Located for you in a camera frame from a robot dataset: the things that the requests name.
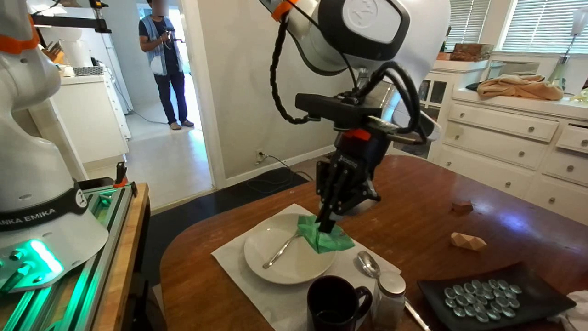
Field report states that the white plate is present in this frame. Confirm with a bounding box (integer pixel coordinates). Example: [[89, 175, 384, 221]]
[[243, 212, 337, 285]]

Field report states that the camera on mount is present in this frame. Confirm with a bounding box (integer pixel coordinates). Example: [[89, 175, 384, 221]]
[[31, 0, 113, 34]]

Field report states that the light wooden faceted block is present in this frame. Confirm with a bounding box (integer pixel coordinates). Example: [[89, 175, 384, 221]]
[[450, 232, 487, 252]]

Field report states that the white dresser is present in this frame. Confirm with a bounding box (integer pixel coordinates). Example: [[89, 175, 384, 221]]
[[432, 51, 588, 226]]

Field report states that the white paper placemat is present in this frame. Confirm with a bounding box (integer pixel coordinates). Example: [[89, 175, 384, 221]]
[[211, 203, 402, 331]]

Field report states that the hand controller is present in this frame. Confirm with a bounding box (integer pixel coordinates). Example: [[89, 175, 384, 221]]
[[163, 26, 185, 45]]

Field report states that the white cloth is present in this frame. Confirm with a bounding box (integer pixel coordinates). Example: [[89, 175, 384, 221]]
[[548, 290, 588, 331]]

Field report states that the window with blinds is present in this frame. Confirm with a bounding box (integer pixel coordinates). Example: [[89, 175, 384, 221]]
[[502, 0, 588, 54], [447, 0, 490, 51]]

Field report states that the silver fork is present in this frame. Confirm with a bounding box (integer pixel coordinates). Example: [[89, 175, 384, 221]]
[[262, 231, 304, 270]]

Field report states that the glass shaker with metal lid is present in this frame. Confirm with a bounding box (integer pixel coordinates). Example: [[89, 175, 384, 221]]
[[373, 271, 407, 331]]

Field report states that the black square tray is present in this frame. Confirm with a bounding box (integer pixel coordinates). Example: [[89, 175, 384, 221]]
[[417, 262, 577, 331]]

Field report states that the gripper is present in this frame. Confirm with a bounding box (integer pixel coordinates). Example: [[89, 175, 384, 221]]
[[316, 131, 392, 234]]

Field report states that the black cable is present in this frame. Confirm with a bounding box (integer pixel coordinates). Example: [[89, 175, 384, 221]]
[[260, 154, 314, 181]]

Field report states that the white kitchen counter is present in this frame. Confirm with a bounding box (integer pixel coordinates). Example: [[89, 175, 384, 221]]
[[28, 64, 132, 173]]

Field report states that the red and black clamp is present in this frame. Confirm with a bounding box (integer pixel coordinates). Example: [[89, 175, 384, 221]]
[[113, 161, 129, 188]]

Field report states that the green napkin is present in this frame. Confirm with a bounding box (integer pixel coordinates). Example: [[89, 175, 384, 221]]
[[297, 215, 356, 255]]

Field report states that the wooden box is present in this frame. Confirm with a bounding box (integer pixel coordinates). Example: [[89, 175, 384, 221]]
[[450, 43, 495, 62]]

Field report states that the wooden knife block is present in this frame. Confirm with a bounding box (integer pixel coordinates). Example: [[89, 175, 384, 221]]
[[42, 41, 66, 65]]

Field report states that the silver spoon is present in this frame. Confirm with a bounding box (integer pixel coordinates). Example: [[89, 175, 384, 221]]
[[356, 250, 433, 331]]

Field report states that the beige towel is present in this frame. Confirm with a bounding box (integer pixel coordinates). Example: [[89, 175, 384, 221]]
[[476, 74, 565, 101]]

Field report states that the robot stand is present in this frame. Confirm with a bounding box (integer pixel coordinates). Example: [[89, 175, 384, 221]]
[[0, 181, 152, 331]]

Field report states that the black mug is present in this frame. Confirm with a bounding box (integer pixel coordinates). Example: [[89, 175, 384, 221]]
[[306, 275, 373, 331]]

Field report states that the white glass door cabinet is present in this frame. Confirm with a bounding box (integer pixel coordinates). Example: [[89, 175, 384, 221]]
[[416, 59, 488, 162]]

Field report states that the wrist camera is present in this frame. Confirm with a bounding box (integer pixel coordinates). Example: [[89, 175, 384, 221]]
[[295, 93, 384, 130]]

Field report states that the black floor mat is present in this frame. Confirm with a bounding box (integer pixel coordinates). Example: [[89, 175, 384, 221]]
[[141, 166, 309, 286]]

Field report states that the heap of glass pebbles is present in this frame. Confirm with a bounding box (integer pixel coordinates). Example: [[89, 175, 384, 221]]
[[443, 278, 523, 323]]

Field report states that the person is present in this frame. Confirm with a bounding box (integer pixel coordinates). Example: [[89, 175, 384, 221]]
[[138, 0, 195, 131]]

